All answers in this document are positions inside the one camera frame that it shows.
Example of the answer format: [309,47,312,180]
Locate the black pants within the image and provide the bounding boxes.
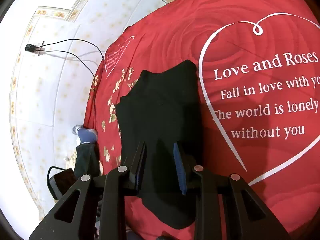
[116,60,203,229]

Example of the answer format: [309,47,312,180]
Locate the person's dark trouser leg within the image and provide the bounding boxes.
[74,143,100,179]

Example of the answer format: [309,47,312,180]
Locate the blue socked foot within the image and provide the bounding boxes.
[72,125,98,144]

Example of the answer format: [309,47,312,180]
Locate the red rose bedspread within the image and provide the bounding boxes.
[85,0,319,239]

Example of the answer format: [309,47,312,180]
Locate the black cable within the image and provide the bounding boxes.
[24,38,105,78]

